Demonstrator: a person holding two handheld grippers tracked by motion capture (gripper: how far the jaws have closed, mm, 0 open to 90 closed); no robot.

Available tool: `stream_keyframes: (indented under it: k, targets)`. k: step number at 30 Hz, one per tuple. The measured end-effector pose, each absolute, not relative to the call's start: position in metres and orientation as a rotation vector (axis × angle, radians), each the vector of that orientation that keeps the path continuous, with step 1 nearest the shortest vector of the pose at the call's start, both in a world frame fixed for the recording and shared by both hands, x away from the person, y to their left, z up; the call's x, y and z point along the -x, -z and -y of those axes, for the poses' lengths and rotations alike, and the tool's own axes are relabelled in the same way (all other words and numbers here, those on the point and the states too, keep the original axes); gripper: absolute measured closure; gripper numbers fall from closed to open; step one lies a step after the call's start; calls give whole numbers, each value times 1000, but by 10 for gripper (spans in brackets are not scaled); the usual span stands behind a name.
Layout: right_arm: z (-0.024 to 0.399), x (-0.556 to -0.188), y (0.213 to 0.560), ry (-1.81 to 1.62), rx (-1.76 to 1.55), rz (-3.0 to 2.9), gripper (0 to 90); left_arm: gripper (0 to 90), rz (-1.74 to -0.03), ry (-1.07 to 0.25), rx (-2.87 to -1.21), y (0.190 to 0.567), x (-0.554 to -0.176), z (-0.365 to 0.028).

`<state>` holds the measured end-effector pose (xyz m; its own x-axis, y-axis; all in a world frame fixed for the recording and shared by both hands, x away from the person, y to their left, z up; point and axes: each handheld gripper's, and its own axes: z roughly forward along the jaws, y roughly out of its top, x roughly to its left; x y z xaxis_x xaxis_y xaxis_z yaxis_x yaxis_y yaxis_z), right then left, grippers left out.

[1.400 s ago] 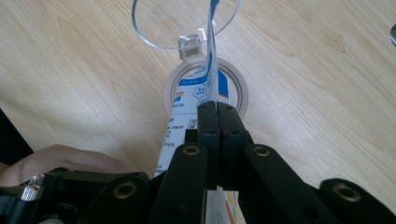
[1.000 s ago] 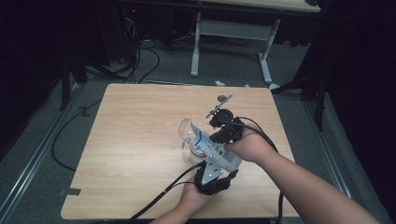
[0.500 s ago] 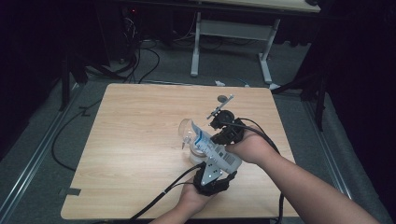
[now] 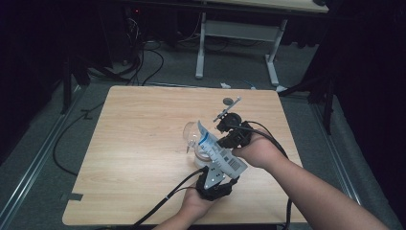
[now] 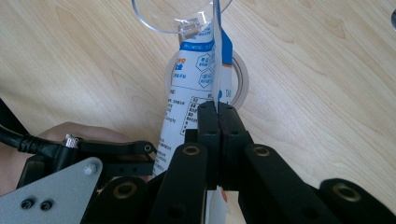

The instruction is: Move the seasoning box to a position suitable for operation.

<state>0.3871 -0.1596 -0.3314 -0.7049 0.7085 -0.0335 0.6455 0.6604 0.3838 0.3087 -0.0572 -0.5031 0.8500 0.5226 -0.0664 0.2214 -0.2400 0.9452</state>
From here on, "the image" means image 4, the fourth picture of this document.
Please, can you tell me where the clear jar lid with knob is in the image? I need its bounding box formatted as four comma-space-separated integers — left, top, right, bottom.
182, 121, 201, 153

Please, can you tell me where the person's right hand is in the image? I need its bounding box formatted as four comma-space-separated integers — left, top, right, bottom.
232, 128, 285, 171

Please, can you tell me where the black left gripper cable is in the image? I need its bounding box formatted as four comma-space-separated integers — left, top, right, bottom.
130, 167, 207, 230

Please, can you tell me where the white and blue pouch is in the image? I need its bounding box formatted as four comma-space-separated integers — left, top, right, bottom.
196, 120, 249, 180

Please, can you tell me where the person's left hand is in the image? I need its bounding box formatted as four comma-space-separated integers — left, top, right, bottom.
180, 188, 214, 219

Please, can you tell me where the grey tape strip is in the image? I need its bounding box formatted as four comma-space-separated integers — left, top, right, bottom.
60, 192, 84, 202

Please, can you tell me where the bundle of black cables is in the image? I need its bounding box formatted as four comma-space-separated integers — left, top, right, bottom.
123, 15, 166, 87

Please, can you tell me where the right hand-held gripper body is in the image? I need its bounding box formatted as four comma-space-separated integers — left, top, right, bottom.
213, 97, 255, 150

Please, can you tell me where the metal floor rail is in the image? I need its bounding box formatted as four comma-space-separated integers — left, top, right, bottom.
310, 102, 363, 205
0, 85, 87, 224

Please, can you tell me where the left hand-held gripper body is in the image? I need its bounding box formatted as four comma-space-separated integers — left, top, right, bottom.
194, 166, 234, 202

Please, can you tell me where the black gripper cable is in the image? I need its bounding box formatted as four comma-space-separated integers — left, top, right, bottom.
130, 167, 207, 230
234, 120, 293, 230

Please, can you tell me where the desk with white metal legs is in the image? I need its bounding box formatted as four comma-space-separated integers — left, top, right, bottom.
194, 0, 329, 87

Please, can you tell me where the black stand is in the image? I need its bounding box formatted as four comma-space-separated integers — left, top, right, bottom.
277, 73, 339, 135
60, 57, 91, 115

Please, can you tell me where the long black floor cable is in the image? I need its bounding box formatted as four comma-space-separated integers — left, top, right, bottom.
52, 102, 106, 176

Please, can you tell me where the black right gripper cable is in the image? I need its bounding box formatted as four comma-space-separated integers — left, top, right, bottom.
234, 120, 293, 230

